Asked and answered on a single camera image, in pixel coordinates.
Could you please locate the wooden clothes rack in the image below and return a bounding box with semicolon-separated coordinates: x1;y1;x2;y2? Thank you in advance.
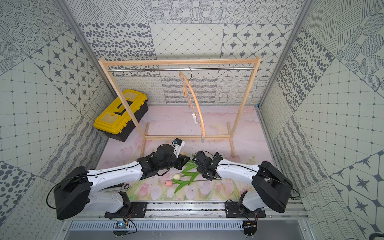
98;56;262;158

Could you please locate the pink tulip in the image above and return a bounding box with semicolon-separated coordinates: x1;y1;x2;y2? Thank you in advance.
164;171;213;195

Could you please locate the right controller board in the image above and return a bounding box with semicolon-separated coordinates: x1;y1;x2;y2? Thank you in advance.
243;221;258;237

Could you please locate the floral pink table mat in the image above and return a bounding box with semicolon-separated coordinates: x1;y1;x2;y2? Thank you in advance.
96;106;273;201

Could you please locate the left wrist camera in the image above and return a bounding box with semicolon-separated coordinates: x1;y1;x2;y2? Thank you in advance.
172;138;185;157

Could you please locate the white tulip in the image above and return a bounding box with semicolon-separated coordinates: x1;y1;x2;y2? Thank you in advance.
173;174;182;180

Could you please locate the controller board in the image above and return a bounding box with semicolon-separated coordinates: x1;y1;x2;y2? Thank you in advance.
243;221;258;237
113;221;130;237

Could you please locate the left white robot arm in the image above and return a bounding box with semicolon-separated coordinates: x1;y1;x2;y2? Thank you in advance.
51;144;190;220

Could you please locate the aluminium rail base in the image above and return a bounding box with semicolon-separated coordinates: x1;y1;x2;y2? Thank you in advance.
69;200;309;221

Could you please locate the yellow black toolbox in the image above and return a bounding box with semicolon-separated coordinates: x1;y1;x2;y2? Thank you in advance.
94;90;149;142

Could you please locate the left controller board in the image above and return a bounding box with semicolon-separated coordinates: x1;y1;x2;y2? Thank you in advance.
113;221;130;237

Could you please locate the wooden clothes hanger with clips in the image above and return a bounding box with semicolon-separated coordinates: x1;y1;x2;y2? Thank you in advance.
179;66;206;143

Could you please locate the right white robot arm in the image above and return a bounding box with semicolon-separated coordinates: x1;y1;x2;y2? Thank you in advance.
193;151;294;213

